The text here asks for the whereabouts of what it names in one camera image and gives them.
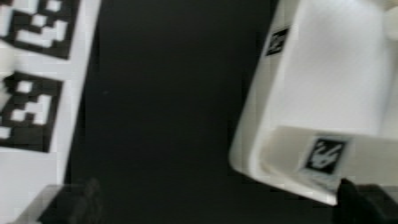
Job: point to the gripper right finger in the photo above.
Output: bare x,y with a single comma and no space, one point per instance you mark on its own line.
367,204

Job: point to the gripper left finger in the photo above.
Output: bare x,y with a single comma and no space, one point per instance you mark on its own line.
69,204

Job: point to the white desk top tray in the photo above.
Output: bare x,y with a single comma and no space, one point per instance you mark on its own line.
326,81

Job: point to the white desk leg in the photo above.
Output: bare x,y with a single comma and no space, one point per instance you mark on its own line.
321,156

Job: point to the white marker base sheet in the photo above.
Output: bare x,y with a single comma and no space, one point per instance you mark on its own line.
47,36

